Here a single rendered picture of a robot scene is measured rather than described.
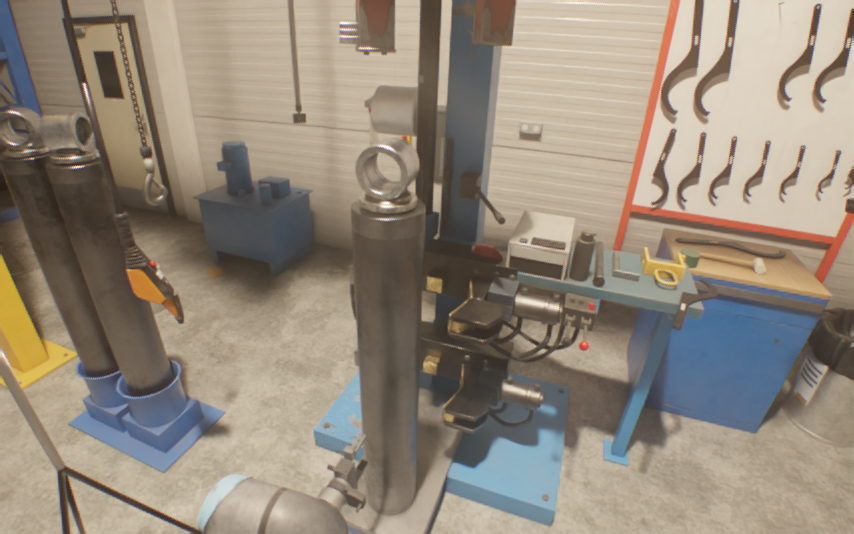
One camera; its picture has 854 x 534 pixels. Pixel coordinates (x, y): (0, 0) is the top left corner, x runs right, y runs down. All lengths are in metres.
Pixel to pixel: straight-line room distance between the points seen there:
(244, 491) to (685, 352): 2.34
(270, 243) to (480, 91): 2.53
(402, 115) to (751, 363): 2.29
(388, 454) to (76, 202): 1.52
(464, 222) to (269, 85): 2.83
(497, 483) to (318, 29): 3.53
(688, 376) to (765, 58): 2.02
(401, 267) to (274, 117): 3.36
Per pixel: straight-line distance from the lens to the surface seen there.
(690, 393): 2.94
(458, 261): 1.85
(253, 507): 0.93
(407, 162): 1.16
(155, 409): 2.56
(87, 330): 2.60
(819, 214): 3.86
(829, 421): 3.32
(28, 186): 2.34
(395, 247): 1.19
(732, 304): 2.63
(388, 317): 1.30
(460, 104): 1.90
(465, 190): 1.87
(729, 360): 2.83
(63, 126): 2.04
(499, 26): 1.53
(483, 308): 1.66
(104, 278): 2.19
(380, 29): 1.43
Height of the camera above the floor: 1.90
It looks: 28 degrees down
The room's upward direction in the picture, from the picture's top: 2 degrees clockwise
